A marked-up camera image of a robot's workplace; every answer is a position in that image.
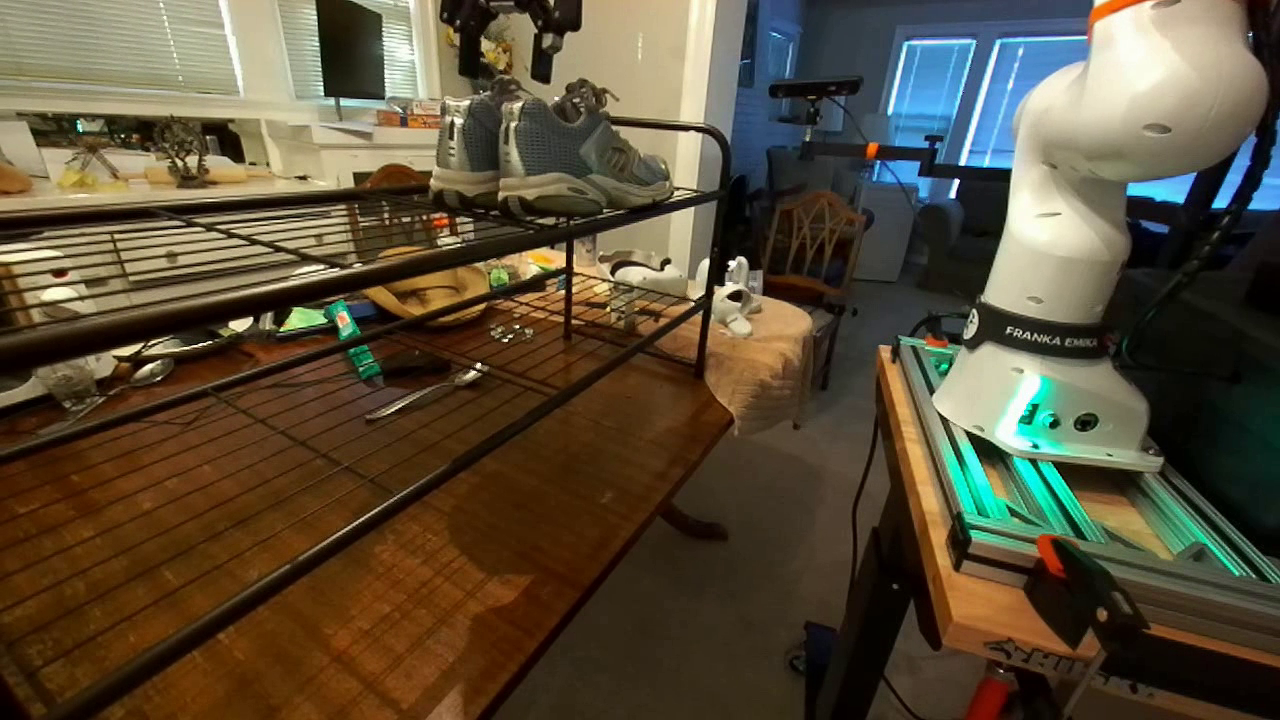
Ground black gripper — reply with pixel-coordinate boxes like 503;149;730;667
436;0;589;86

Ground grey blue sneaker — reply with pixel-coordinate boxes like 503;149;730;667
426;83;518;214
492;75;680;224

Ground black monitor screen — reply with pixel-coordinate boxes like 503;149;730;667
312;0;390;105

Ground wooden bowl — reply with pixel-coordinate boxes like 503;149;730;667
361;255;503;331

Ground black metal shoe rack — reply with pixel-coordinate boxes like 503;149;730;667
0;115;739;720

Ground small black object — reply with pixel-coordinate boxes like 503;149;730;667
377;344;461;383

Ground silver metal spoon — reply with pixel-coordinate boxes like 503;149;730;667
361;360;497;428

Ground green tube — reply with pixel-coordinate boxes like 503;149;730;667
320;295;389;386

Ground white figurine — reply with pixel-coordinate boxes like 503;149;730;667
697;252;764;340

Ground small potted plant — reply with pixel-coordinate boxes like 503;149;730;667
142;115;220;193

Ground carved wooden chair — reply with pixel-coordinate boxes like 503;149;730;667
757;185;871;401

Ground white window blinds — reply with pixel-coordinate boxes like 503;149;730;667
0;0;248;98

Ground beige cloth covered table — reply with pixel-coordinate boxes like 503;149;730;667
584;262;840;444

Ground narrow bright window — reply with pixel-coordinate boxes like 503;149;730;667
882;30;981;150

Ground wide bright window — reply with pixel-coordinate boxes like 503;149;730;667
960;29;1280;212

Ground wooden workbench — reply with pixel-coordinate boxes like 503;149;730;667
809;340;1280;720

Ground black orange clamp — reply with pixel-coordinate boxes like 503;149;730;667
1018;533;1150;661

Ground black stereo camera bar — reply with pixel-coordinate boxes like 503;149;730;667
764;73;868;105

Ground aluminium base frame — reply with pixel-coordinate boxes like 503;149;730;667
892;329;1280;647

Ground black cable bundle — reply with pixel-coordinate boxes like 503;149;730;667
1101;0;1280;383

